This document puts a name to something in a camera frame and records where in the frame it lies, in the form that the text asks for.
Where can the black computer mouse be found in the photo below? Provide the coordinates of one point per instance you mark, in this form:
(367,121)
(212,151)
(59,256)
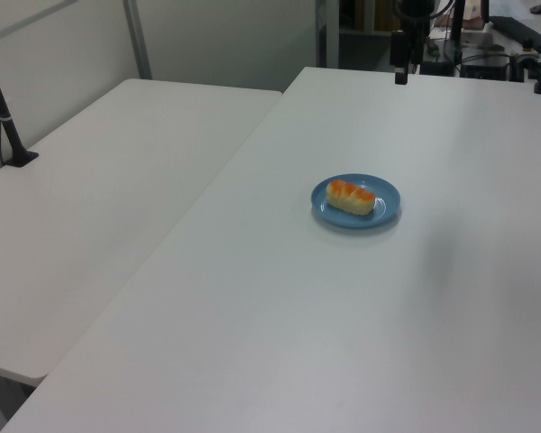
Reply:
(540,8)

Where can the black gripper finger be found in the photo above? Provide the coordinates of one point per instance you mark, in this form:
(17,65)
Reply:
(400,54)
(418,40)

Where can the black electronics box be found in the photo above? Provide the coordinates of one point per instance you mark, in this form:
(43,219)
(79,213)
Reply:
(482,67)

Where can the black vertical pole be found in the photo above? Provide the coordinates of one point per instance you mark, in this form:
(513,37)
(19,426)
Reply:
(457,22)

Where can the yellow bread with orange topping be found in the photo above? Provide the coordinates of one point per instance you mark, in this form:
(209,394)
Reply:
(350,196)

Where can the black keyboard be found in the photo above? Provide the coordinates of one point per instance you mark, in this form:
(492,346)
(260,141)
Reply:
(520,31)

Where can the grey metal partition post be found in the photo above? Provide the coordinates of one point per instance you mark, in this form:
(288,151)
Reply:
(137,38)

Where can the black Franka gripper body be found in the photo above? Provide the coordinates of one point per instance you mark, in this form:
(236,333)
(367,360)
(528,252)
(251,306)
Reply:
(415,9)

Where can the blue round plate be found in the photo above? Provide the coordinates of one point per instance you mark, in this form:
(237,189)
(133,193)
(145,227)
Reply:
(342,216)

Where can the black camera stand pole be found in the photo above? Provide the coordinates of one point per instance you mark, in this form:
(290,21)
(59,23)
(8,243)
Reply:
(4,122)

